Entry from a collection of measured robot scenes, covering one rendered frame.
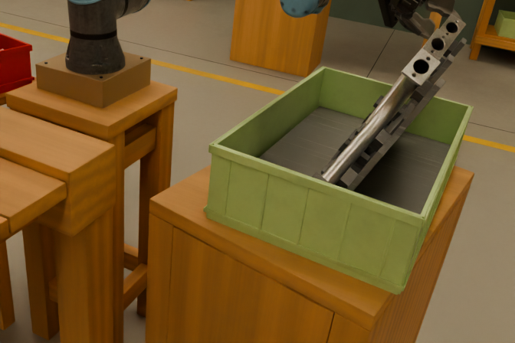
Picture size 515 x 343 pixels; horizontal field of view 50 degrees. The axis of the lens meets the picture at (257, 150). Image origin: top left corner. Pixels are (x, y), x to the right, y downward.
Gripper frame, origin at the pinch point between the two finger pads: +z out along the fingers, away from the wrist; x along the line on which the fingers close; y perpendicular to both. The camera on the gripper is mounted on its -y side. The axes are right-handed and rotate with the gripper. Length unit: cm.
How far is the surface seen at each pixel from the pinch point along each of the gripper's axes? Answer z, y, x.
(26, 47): -87, -33, -59
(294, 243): 2, 6, -59
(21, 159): -49, 7, -79
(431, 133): 14.3, -28.6, -9.2
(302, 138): -11.2, -21.3, -34.3
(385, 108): -0.6, 13.8, -29.3
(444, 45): 0.9, 13.0, -11.3
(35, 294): -48, -67, -114
